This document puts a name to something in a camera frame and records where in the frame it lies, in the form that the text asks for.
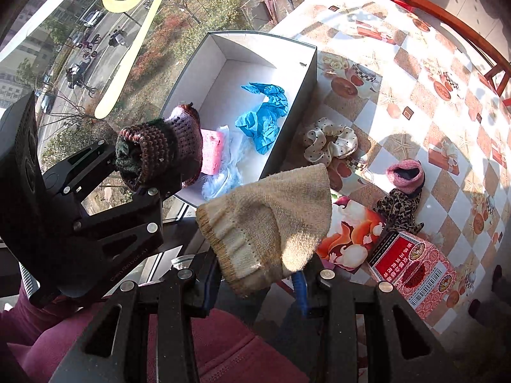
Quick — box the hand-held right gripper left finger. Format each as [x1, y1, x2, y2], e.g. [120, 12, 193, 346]
[48, 255, 224, 383]

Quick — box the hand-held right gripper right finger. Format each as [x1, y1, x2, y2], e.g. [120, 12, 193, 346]
[293, 255, 456, 383]

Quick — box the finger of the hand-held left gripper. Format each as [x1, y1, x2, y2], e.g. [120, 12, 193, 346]
[75, 189, 165, 265]
[42, 139, 117, 197]

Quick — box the beige knitted sock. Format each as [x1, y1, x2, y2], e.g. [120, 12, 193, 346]
[195, 163, 333, 298]

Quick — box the light blue fluffy cloth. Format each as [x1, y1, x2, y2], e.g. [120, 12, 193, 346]
[202, 125, 244, 200]

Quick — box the pink sponge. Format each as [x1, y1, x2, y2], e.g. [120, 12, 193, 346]
[200, 129, 222, 175]

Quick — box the grey cardboard box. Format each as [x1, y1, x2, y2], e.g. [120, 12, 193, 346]
[160, 31, 318, 208]

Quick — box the person's left forearm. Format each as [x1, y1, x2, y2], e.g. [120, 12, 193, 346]
[0, 279, 104, 383]

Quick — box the person's maroon jacket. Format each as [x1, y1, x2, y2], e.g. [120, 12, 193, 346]
[148, 307, 320, 383]

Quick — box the orange white printed bag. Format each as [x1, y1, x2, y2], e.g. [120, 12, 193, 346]
[317, 196, 388, 274]

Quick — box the pink patterned carton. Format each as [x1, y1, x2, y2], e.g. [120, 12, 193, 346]
[367, 230, 458, 320]

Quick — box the leopard print scrunchie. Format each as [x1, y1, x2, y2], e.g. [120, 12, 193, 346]
[373, 189, 424, 234]

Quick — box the white polka dot scrunchie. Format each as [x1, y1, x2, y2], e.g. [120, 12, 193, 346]
[302, 117, 358, 166]

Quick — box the pink knitted pouch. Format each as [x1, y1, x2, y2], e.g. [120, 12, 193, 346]
[386, 160, 424, 190]

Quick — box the checkered printed tablecloth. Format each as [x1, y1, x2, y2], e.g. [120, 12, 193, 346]
[267, 0, 511, 336]

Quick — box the red wooden chair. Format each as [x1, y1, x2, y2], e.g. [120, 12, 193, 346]
[351, 0, 511, 96]

